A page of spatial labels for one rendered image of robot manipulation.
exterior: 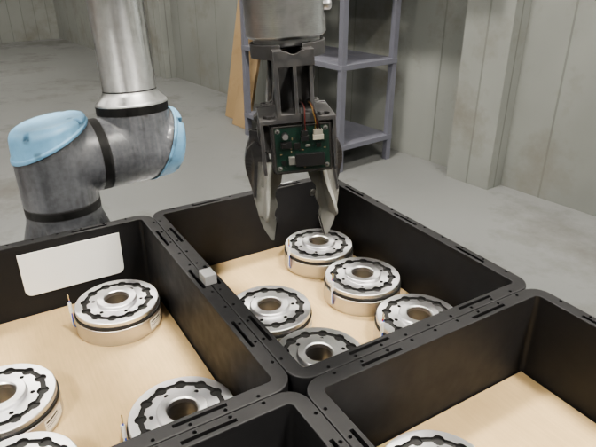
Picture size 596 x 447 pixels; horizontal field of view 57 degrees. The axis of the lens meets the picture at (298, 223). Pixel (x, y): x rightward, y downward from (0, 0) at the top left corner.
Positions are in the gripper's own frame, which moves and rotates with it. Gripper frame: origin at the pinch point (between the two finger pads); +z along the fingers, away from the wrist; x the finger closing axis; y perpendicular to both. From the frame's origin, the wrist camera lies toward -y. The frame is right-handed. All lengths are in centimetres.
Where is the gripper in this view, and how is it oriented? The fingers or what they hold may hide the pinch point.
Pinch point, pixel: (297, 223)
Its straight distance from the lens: 62.0
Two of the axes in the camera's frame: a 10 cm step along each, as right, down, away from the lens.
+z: 0.6, 9.0, 4.2
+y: 1.2, 4.1, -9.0
